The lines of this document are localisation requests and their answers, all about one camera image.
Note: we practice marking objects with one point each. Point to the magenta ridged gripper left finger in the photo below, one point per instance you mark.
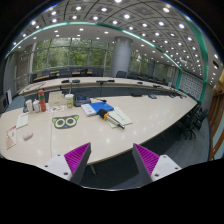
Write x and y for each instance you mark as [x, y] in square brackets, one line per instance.
[70, 166]

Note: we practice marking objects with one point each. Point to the colourful sticker sheet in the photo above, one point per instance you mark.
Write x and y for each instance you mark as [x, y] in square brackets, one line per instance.
[55, 109]

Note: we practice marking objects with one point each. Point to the white notebook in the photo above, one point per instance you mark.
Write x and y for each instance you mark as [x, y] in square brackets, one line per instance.
[22, 120]

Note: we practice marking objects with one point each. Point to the round grey concrete pillar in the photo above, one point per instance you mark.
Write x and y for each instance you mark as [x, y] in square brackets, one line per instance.
[121, 55]

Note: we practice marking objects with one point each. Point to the white green paper cup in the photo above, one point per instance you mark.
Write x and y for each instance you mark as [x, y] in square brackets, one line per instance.
[69, 100]

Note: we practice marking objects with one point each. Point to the black office chair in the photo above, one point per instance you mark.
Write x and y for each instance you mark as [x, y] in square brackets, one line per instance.
[193, 119]

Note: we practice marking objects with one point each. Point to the white small bottle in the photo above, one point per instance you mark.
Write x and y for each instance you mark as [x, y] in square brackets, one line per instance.
[36, 106]

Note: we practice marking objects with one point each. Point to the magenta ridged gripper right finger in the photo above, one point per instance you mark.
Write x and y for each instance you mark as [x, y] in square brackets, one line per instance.
[152, 166]

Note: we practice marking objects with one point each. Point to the white paper sheet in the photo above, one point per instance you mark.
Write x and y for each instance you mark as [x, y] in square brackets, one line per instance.
[120, 116]

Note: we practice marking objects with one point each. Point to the black owl face mouse pad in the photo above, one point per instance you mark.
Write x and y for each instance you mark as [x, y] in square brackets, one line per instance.
[65, 122]

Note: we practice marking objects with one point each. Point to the black orange handled tool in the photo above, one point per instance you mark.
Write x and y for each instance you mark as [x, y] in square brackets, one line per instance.
[106, 116]

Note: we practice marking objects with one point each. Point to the small pink computer mouse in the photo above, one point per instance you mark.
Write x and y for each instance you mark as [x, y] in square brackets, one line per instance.
[27, 136]

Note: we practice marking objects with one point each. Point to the red white leaflet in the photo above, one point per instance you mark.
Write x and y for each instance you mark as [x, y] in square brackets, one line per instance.
[11, 137]

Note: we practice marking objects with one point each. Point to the white small container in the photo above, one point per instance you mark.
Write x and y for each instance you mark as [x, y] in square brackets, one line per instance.
[29, 106]

